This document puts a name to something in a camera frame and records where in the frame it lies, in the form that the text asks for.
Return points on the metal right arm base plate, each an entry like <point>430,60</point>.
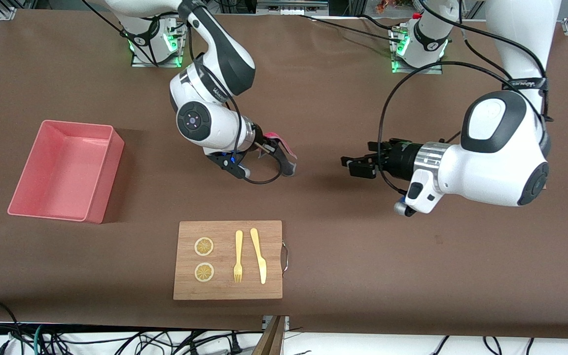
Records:
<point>165,64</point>

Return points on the brown table cover sheet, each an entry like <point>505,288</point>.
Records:
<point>116,271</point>

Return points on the pink plastic bin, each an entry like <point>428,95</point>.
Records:
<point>62,172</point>

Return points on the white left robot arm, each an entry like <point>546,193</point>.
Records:
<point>486,167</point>

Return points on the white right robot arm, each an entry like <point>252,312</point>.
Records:
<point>210,123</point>

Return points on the black power plug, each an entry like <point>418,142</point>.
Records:
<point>235,345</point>

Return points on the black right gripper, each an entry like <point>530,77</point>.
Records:
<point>281,155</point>

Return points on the orange background object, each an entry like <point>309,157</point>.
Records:
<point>387,6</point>

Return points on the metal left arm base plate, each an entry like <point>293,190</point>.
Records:
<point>417,71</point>

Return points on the dried lemon slice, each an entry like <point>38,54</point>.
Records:
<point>204,246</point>
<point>204,272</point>

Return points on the wooden cutting board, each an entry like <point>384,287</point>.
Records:
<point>225,291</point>

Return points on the brown wooden plank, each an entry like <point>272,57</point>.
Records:
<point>271,340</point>

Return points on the grey and pink cloth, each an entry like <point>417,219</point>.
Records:
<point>289,165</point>

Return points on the yellow plastic knife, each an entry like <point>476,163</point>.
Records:
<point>261,266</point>

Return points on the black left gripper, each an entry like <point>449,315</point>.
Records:
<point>401,158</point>

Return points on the grey metal box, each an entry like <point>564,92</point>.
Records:
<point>289,7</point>

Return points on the yellow plastic fork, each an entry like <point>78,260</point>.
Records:
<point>238,246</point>

